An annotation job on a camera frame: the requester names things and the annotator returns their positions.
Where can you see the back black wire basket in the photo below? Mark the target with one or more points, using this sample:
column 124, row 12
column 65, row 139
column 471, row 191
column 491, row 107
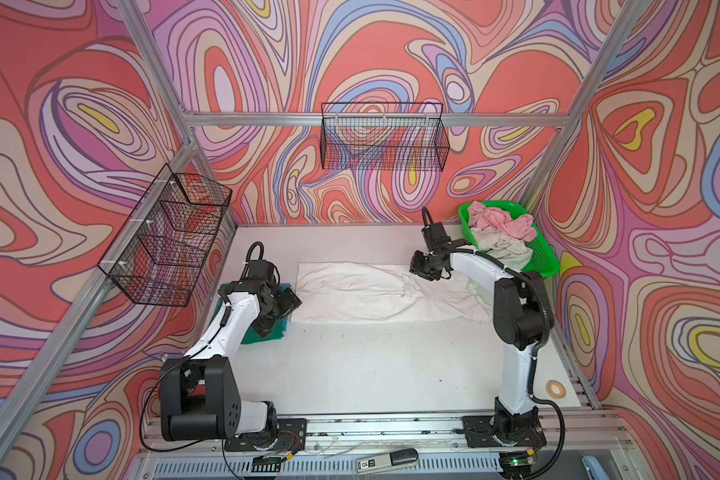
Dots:
column 383, row 136

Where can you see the white patterned t shirt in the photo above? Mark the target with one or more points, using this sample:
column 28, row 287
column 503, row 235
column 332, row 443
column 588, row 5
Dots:
column 511, row 251

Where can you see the grey black handheld device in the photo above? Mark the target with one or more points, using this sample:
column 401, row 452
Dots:
column 389, row 461

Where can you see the black wire basket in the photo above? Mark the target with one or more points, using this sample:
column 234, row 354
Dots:
column 160, row 252
column 383, row 136

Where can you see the pink t shirt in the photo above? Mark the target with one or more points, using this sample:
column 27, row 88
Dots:
column 484, row 221

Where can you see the green plastic basket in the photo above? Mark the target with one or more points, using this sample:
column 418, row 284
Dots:
column 543, row 259

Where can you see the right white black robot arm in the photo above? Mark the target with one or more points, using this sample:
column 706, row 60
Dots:
column 522, row 319

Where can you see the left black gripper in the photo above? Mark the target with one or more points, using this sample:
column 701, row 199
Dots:
column 288, row 304

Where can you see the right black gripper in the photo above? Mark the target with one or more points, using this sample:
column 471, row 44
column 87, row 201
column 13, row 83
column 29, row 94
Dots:
column 419, row 267

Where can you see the left black wire basket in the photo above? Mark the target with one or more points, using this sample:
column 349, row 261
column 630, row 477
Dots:
column 160, row 252

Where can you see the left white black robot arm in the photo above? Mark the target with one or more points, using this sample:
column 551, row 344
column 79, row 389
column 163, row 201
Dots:
column 199, row 395

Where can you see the folded green t shirt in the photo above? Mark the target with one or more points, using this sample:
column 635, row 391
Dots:
column 252, row 336

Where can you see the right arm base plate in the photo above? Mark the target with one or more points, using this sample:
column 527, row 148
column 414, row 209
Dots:
column 504, row 430

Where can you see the tape roll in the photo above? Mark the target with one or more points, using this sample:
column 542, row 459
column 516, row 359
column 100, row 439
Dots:
column 555, row 389

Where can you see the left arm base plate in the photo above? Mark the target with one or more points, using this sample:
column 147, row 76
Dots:
column 289, row 436

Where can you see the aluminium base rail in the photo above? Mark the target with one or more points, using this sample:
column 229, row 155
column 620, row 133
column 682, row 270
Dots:
column 583, row 428

